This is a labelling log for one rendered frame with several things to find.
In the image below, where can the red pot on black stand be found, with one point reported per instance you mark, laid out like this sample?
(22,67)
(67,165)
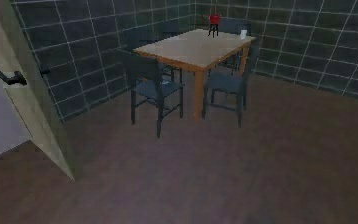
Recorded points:
(214,22)

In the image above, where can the brown wooden table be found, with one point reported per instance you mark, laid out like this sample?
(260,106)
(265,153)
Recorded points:
(193,50)

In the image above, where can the dark grey chair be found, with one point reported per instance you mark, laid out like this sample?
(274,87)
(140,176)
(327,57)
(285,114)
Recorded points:
(232,26)
(150,85)
(228,83)
(143,36)

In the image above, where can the white cup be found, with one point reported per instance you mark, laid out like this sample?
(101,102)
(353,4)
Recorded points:
(243,34)

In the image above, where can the cream room door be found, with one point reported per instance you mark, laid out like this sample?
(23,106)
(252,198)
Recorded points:
(23,96)

